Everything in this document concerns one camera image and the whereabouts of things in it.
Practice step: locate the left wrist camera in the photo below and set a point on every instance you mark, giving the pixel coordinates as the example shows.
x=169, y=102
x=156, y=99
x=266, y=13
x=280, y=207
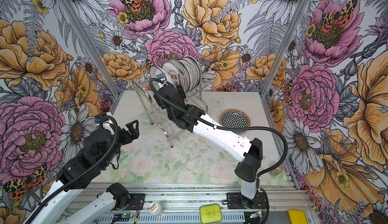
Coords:
x=104, y=121

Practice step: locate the right aluminium corner post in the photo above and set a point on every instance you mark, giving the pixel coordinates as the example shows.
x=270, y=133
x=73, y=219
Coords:
x=294, y=22

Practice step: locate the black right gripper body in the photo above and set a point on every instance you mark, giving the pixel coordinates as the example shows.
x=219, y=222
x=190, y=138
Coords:
x=158, y=99

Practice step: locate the aluminium corner post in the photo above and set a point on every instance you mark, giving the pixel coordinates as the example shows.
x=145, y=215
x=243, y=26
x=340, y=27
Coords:
x=294, y=22
x=80, y=29

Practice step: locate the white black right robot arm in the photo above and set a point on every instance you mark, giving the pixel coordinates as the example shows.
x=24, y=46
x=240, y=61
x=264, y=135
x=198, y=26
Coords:
x=248, y=153

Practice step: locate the green square box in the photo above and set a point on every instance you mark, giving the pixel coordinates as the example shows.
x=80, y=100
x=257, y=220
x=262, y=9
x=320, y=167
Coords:
x=210, y=214

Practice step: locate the red floral pattern plate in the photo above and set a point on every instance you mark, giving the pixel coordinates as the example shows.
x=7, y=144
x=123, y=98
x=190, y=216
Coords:
x=175, y=74

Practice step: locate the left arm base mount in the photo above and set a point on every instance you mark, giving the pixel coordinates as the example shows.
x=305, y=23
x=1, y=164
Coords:
x=134, y=202

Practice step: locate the white rear plate stack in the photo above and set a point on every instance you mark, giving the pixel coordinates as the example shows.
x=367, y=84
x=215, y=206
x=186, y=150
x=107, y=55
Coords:
x=193, y=72

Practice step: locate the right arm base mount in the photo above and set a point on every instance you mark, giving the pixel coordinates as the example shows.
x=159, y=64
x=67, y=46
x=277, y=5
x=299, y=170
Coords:
x=238, y=201

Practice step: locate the round tape roll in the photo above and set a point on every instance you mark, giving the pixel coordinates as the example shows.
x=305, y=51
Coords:
x=155, y=209

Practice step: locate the black striped rim plate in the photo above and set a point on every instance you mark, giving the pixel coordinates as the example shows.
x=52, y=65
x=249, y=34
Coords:
x=154, y=83

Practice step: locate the yellow box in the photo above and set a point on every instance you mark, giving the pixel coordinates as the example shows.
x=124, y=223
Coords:
x=297, y=217

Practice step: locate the silver wire dish rack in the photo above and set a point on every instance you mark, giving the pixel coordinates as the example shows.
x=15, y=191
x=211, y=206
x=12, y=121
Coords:
x=159, y=116

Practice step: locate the black geometric pattern plate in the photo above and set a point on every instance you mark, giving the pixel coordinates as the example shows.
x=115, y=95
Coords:
x=233, y=118

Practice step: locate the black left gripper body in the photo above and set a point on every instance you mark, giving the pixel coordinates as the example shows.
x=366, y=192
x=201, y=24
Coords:
x=124, y=138

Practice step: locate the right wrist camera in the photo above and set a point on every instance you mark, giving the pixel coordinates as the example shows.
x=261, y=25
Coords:
x=162, y=77

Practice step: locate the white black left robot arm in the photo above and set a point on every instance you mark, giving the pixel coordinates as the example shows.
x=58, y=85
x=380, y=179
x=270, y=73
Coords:
x=75, y=176

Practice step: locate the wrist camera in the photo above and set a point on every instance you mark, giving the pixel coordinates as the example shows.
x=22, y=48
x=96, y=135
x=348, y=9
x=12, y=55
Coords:
x=104, y=121
x=162, y=77

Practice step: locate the green circuit board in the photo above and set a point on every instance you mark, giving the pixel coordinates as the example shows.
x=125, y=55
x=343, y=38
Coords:
x=125, y=217

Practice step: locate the left aluminium corner post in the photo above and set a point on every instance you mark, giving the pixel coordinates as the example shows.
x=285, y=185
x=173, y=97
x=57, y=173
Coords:
x=80, y=29

